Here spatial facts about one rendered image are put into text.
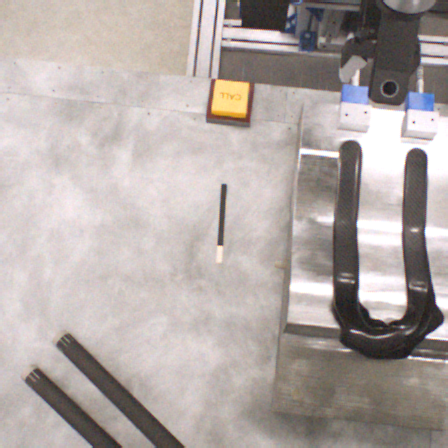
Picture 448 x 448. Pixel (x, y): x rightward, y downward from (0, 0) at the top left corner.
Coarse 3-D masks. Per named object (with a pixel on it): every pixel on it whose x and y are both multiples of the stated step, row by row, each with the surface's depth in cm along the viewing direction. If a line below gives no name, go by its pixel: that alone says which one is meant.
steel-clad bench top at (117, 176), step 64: (0, 64) 118; (64, 64) 118; (0, 128) 115; (64, 128) 115; (128, 128) 115; (192, 128) 115; (256, 128) 115; (0, 192) 111; (64, 192) 111; (128, 192) 111; (192, 192) 111; (256, 192) 112; (0, 256) 108; (64, 256) 108; (128, 256) 108; (192, 256) 108; (256, 256) 108; (0, 320) 105; (64, 320) 105; (128, 320) 105; (192, 320) 106; (256, 320) 106; (0, 384) 103; (64, 384) 103; (128, 384) 103; (192, 384) 103; (256, 384) 103
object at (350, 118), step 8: (352, 80) 107; (344, 88) 106; (352, 88) 106; (360, 88) 106; (368, 88) 106; (344, 96) 105; (352, 96) 105; (360, 96) 105; (344, 104) 103; (352, 104) 103; (360, 104) 104; (344, 112) 103; (352, 112) 103; (360, 112) 103; (368, 112) 103; (344, 120) 103; (352, 120) 103; (360, 120) 103; (368, 120) 103; (344, 128) 105; (352, 128) 104; (360, 128) 104; (368, 128) 104
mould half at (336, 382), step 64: (320, 128) 105; (384, 128) 105; (320, 192) 103; (384, 192) 103; (320, 256) 97; (384, 256) 98; (320, 320) 93; (384, 320) 92; (320, 384) 97; (384, 384) 97
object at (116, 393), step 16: (64, 336) 102; (64, 352) 101; (80, 352) 100; (80, 368) 100; (96, 368) 99; (96, 384) 98; (112, 384) 97; (112, 400) 97; (128, 400) 96; (128, 416) 95; (144, 416) 95; (144, 432) 94; (160, 432) 93
